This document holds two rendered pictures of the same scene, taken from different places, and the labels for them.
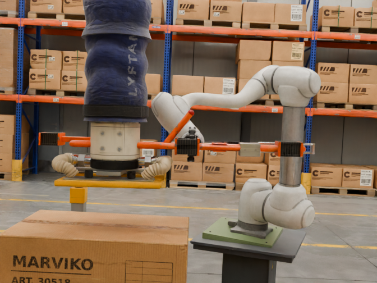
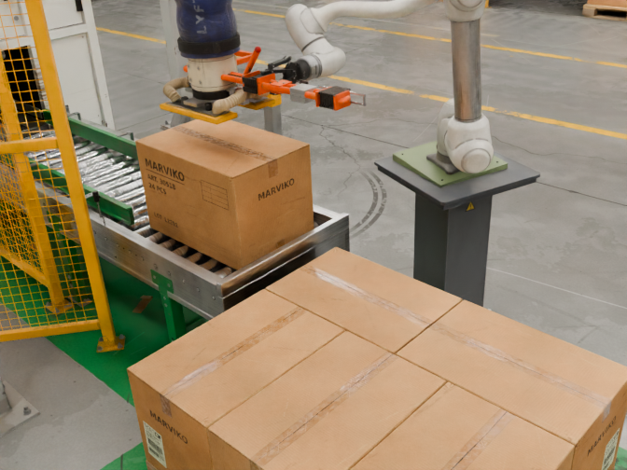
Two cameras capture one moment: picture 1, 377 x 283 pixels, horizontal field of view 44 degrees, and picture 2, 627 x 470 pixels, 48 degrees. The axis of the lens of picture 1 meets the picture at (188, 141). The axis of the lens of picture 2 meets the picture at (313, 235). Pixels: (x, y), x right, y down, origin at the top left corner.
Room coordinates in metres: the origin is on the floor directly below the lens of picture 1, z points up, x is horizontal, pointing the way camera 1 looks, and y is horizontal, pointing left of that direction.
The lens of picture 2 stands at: (-0.03, -1.79, 1.95)
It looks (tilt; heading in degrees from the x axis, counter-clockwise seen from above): 29 degrees down; 44
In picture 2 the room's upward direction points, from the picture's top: 3 degrees counter-clockwise
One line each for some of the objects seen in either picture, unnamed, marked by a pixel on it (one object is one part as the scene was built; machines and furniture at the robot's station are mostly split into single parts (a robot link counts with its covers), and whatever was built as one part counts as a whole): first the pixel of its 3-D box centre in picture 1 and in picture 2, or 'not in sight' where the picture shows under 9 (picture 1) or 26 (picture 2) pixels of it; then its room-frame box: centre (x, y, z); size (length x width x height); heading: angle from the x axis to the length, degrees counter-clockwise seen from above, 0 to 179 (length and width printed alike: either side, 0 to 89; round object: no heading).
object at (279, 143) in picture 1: (288, 149); (332, 98); (1.61, -0.35, 1.25); 0.08 x 0.07 x 0.05; 89
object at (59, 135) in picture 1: (51, 138); not in sight; (1.89, 0.55, 1.23); 0.09 x 0.08 x 0.05; 179
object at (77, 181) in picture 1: (110, 178); (197, 106); (1.53, 0.25, 1.13); 0.34 x 0.10 x 0.05; 89
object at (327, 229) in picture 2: not in sight; (287, 252); (1.63, -0.07, 0.58); 0.70 x 0.03 x 0.06; 179
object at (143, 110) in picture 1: (115, 111); (209, 41); (1.63, 0.26, 1.35); 0.23 x 0.23 x 0.04
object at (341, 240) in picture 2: not in sight; (289, 274); (1.63, -0.07, 0.47); 0.70 x 0.03 x 0.15; 179
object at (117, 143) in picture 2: not in sight; (124, 142); (1.92, 1.45, 0.60); 1.60 x 0.10 x 0.09; 89
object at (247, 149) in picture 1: (249, 149); (303, 93); (1.62, -0.21, 1.24); 0.07 x 0.07 x 0.04; 89
